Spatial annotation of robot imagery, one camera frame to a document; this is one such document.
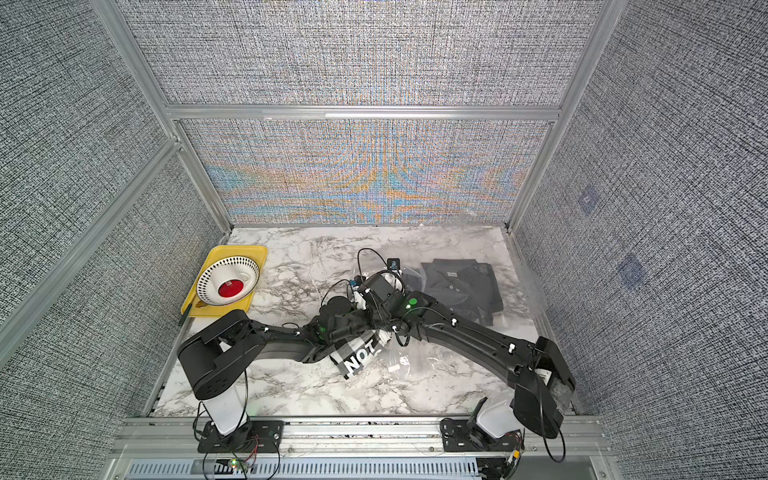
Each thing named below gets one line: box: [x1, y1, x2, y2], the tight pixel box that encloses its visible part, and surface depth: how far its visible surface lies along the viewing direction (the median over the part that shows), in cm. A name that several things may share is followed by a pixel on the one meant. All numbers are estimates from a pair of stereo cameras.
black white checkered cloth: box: [330, 329, 392, 379], surface depth 83 cm
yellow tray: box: [181, 245, 269, 318], surface depth 99 cm
